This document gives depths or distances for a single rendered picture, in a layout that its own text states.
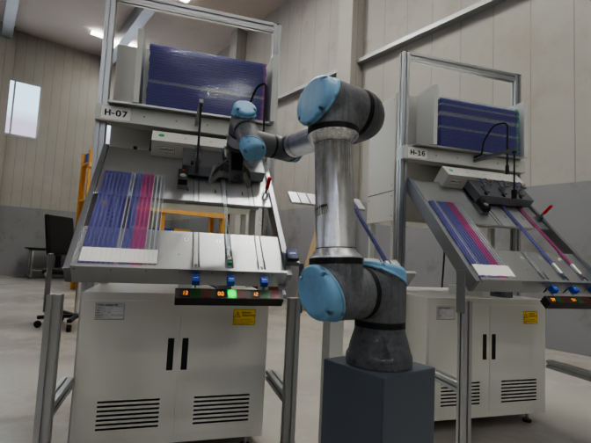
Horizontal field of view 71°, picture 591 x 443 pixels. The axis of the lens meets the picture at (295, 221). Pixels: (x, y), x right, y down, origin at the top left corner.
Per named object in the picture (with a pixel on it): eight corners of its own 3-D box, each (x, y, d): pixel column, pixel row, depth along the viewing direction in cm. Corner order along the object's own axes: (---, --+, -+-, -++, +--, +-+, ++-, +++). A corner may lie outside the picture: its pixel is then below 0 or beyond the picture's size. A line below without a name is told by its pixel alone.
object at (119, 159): (269, 215, 171) (271, 206, 168) (95, 203, 153) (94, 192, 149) (259, 171, 196) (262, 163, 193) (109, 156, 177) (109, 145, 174)
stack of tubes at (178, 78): (264, 120, 188) (267, 64, 190) (144, 104, 173) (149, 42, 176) (259, 128, 200) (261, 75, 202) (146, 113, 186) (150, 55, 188)
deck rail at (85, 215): (71, 281, 124) (69, 267, 121) (64, 281, 124) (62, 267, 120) (109, 156, 177) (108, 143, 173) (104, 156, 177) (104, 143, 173)
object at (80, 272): (282, 286, 143) (288, 272, 139) (71, 282, 124) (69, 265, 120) (282, 284, 144) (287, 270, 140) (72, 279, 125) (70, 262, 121)
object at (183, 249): (284, 279, 143) (286, 272, 141) (71, 272, 124) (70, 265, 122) (276, 241, 157) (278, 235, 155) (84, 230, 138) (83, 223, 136)
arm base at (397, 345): (426, 366, 94) (426, 322, 95) (383, 375, 85) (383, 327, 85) (375, 352, 106) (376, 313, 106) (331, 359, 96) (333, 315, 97)
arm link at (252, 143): (280, 148, 126) (271, 125, 132) (249, 141, 119) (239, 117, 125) (269, 167, 131) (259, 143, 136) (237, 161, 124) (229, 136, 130)
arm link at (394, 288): (417, 322, 95) (419, 263, 96) (376, 325, 87) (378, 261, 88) (378, 314, 104) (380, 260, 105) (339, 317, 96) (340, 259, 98)
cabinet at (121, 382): (261, 451, 165) (269, 294, 170) (66, 469, 145) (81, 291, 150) (237, 395, 227) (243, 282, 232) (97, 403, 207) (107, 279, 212)
